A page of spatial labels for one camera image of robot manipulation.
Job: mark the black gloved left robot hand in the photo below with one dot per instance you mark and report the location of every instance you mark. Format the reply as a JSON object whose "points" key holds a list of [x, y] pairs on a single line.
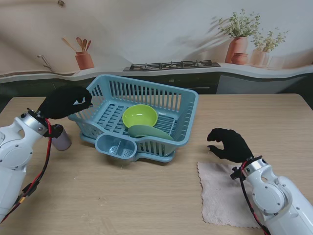
{"points": [[63, 102]]}

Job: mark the beige wiping cloth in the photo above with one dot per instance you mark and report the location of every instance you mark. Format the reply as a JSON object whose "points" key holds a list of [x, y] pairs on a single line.
{"points": [[220, 198]]}

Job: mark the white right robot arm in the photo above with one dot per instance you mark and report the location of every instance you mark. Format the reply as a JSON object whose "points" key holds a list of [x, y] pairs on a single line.
{"points": [[276, 198]]}

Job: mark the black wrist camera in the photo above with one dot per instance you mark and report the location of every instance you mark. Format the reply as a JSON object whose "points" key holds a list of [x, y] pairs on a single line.
{"points": [[55, 131], [236, 172]]}

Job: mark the printed kitchen backdrop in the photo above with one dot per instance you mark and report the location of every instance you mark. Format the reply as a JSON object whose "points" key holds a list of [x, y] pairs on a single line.
{"points": [[156, 36]]}

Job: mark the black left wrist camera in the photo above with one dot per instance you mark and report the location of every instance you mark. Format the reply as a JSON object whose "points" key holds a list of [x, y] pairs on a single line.
{"points": [[55, 131]]}

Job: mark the purple plastic cup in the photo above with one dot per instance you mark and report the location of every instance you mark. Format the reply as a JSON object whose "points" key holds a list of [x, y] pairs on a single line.
{"points": [[63, 142]]}

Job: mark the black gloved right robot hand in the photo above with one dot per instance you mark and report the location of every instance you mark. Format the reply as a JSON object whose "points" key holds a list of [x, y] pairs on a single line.
{"points": [[232, 147]]}

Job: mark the blue plastic dish rack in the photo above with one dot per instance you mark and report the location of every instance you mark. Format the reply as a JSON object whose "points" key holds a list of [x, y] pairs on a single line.
{"points": [[117, 117]]}

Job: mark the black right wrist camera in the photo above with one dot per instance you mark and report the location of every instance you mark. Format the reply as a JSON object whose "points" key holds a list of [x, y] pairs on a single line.
{"points": [[236, 172]]}

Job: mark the lime green bowl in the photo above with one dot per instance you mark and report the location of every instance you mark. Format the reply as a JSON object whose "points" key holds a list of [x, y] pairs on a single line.
{"points": [[139, 116]]}

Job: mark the pale green plate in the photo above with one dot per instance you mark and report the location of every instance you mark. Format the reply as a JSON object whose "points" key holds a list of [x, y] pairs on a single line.
{"points": [[149, 132]]}

